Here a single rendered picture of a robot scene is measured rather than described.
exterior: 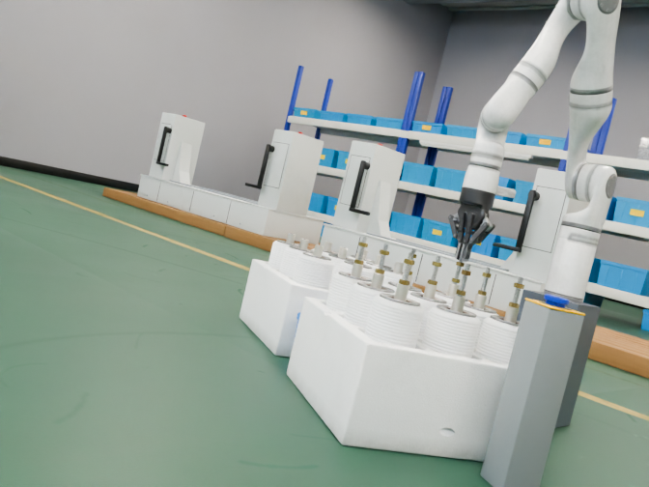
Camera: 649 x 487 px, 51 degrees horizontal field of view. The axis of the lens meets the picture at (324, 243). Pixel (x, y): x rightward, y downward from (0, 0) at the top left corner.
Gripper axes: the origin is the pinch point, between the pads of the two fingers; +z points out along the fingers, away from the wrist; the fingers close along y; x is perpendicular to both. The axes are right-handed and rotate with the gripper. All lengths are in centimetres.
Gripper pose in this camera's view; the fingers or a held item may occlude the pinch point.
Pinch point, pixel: (463, 252)
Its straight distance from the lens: 155.4
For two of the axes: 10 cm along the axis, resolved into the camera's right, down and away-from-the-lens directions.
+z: -2.3, 9.7, 0.6
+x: 8.2, 1.6, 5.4
